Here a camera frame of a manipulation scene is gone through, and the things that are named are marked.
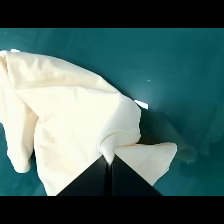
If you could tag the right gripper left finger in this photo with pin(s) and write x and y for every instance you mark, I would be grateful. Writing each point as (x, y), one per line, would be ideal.
(90, 181)

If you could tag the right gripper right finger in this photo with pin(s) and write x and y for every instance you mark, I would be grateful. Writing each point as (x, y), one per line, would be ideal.
(128, 181)

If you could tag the cream garment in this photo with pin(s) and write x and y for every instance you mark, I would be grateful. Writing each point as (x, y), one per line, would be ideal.
(73, 113)

